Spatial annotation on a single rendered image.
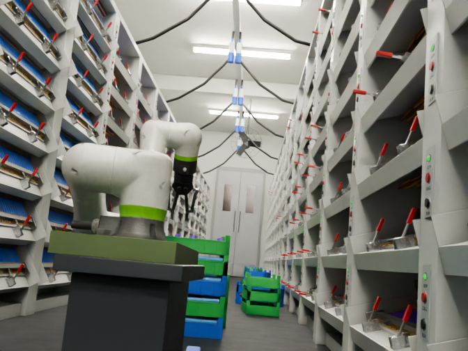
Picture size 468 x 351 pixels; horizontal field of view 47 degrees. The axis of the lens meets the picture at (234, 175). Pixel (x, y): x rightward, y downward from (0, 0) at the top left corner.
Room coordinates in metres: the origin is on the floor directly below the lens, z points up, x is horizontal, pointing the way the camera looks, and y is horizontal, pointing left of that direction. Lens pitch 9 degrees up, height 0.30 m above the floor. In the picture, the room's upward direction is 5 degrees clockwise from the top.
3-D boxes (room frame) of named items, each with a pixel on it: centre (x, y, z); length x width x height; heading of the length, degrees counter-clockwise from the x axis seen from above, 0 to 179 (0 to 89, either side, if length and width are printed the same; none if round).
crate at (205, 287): (2.22, 0.15, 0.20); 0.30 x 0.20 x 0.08; 96
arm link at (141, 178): (1.46, 0.25, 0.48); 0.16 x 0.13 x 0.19; 99
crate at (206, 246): (2.22, 0.15, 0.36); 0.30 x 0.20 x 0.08; 96
